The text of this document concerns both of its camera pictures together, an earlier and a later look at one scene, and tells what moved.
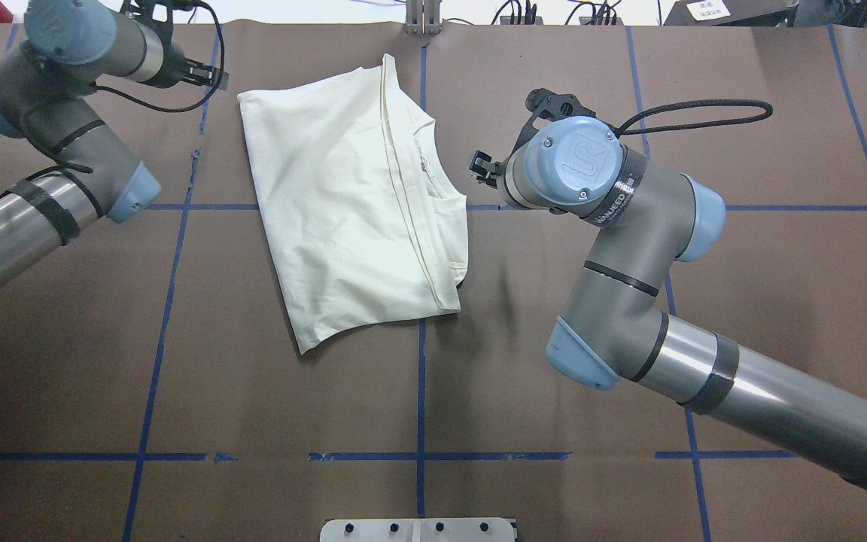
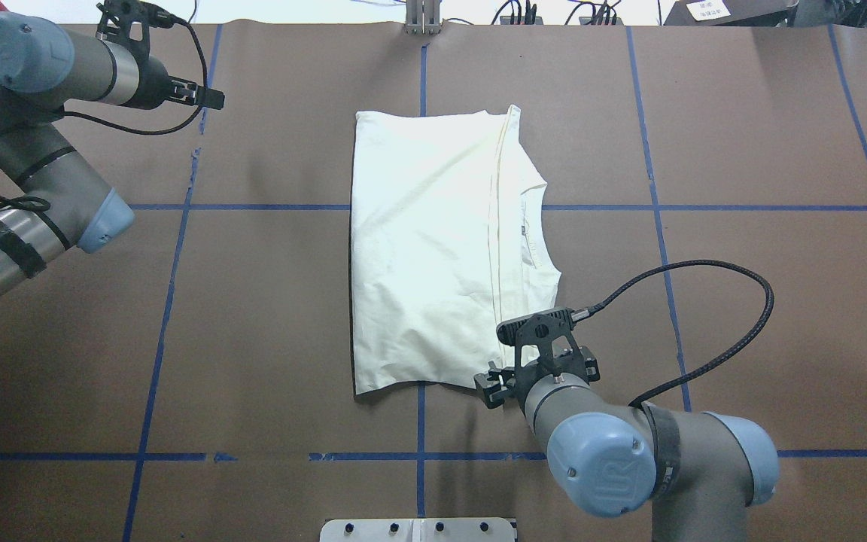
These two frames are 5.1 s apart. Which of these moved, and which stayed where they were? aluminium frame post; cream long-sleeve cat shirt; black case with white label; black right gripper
Moved: black right gripper; cream long-sleeve cat shirt
Stayed: aluminium frame post; black case with white label
